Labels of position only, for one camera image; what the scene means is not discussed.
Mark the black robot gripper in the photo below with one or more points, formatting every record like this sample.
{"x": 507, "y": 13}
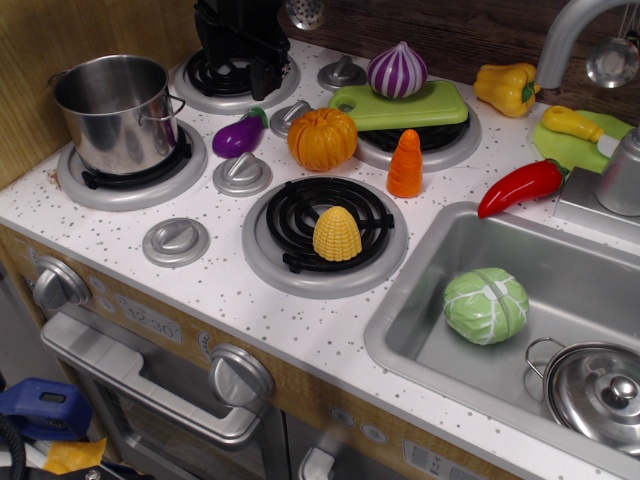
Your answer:
{"x": 247, "y": 30}

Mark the purple toy eggplant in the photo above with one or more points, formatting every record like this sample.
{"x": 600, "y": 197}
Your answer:
{"x": 242, "y": 136}

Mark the tall steel pot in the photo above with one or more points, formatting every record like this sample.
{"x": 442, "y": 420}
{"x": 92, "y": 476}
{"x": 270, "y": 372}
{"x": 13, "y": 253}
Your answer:
{"x": 119, "y": 112}

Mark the small lidded steel pot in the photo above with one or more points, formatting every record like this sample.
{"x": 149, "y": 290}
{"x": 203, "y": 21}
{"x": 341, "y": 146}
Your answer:
{"x": 591, "y": 388}

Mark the silver knob beside pumpkin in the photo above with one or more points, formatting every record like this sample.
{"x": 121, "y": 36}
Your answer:
{"x": 281, "y": 121}

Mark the hanging perforated steel spoon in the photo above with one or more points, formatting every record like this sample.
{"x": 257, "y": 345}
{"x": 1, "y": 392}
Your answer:
{"x": 306, "y": 15}

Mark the back silver stove knob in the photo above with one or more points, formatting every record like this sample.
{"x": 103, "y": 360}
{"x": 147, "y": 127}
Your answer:
{"x": 342, "y": 73}

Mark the silver stove knob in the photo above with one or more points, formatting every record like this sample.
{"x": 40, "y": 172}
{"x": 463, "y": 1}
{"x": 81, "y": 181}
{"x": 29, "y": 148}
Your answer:
{"x": 175, "y": 242}
{"x": 342, "y": 73}
{"x": 243, "y": 176}

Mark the orange toy pumpkin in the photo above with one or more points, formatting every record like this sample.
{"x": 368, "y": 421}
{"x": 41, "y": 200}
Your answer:
{"x": 322, "y": 139}

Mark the middle silver stove knob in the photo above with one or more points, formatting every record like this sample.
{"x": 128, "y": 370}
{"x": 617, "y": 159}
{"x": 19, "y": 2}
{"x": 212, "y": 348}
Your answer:
{"x": 243, "y": 176}

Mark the purple striped toy onion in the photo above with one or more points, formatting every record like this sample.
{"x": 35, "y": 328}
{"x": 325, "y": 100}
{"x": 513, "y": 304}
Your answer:
{"x": 397, "y": 73}

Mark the front right stove burner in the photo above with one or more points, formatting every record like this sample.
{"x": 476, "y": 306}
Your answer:
{"x": 277, "y": 237}

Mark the orange toy carrot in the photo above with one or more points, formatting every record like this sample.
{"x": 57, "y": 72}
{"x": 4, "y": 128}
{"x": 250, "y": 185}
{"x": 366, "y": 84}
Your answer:
{"x": 405, "y": 176}

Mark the yellow toy corn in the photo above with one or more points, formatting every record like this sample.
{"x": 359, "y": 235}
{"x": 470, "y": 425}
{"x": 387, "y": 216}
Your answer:
{"x": 336, "y": 235}

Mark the green toy cutting board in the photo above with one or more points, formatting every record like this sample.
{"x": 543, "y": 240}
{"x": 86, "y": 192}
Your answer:
{"x": 437, "y": 103}

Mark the front left stove burner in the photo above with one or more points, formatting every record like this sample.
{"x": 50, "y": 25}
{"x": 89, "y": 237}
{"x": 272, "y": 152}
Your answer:
{"x": 133, "y": 192}

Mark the back right stove burner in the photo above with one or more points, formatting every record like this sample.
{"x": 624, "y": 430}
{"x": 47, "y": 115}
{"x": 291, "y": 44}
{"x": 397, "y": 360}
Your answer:
{"x": 442, "y": 147}

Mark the front silver stove knob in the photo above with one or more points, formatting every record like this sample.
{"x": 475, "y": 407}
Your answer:
{"x": 175, "y": 242}

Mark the yellow toy bell pepper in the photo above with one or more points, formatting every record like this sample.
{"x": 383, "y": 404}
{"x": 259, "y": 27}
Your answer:
{"x": 510, "y": 89}

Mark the oven clock display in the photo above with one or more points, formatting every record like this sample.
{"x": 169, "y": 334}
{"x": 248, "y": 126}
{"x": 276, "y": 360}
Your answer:
{"x": 150, "y": 319}

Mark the red toy chili pepper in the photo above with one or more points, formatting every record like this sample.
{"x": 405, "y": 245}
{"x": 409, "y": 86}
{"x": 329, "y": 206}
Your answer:
{"x": 529, "y": 182}

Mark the left oven dial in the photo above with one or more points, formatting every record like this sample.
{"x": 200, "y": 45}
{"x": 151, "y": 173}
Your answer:
{"x": 58, "y": 284}

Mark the oven dial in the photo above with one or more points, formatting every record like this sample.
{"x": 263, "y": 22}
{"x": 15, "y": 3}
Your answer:
{"x": 58, "y": 284}
{"x": 238, "y": 379}

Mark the right oven dial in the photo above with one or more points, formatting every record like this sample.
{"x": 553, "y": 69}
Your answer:
{"x": 238, "y": 379}

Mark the light green toy plate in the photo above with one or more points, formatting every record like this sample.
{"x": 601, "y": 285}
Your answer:
{"x": 573, "y": 152}

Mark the green toy cabbage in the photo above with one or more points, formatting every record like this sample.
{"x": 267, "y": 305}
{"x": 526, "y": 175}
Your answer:
{"x": 486, "y": 306}

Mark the hanging steel ladle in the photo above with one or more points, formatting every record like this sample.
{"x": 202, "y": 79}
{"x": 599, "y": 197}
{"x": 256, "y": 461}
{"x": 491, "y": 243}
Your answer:
{"x": 614, "y": 62}

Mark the silver toy faucet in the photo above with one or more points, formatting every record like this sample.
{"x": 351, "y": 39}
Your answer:
{"x": 604, "y": 199}

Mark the silver sink basin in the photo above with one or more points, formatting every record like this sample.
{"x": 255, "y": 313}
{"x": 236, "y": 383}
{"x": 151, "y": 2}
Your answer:
{"x": 533, "y": 326}

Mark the blue clamp tool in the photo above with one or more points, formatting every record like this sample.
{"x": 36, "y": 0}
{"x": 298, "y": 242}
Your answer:
{"x": 47, "y": 410}

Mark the yellow cloth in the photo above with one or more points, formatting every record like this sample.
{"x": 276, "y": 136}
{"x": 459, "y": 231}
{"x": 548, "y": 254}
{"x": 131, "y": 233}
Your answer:
{"x": 69, "y": 456}

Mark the yellow handled toy knife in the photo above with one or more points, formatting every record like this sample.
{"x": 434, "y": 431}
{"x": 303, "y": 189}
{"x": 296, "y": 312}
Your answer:
{"x": 564, "y": 120}

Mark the silver oven door handle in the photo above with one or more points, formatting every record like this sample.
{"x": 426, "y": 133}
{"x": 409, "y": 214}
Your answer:
{"x": 121, "y": 368}

